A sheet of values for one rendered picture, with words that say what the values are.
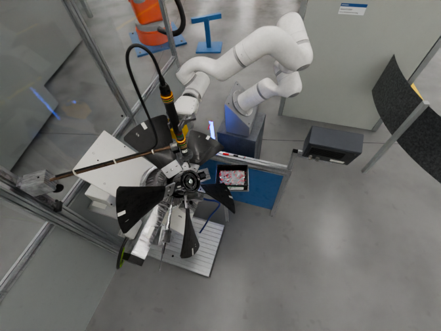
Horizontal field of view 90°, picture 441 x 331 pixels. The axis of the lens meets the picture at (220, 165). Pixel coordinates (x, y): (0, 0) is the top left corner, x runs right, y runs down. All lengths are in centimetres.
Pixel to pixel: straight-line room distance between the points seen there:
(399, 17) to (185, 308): 296
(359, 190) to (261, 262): 129
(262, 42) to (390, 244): 219
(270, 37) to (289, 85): 49
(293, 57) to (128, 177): 95
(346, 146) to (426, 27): 161
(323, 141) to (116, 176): 108
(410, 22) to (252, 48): 191
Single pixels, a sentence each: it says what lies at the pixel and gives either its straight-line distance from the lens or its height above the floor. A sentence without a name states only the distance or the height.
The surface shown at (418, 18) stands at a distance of 265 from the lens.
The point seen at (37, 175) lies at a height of 142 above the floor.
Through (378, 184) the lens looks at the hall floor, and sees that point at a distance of 289.
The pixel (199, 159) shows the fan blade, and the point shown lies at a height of 118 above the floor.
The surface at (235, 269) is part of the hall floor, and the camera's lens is 218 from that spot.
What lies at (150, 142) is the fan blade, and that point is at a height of 136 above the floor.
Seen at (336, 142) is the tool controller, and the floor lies 124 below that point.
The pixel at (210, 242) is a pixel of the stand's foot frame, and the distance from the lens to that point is 216.
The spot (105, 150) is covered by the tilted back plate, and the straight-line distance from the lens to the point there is 125.
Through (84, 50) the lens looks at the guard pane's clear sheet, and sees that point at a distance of 158.
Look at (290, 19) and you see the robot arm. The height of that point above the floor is 175.
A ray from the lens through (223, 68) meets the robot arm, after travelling 96.
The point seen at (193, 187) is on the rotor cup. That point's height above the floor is 120.
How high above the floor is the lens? 216
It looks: 56 degrees down
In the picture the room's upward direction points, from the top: 6 degrees counter-clockwise
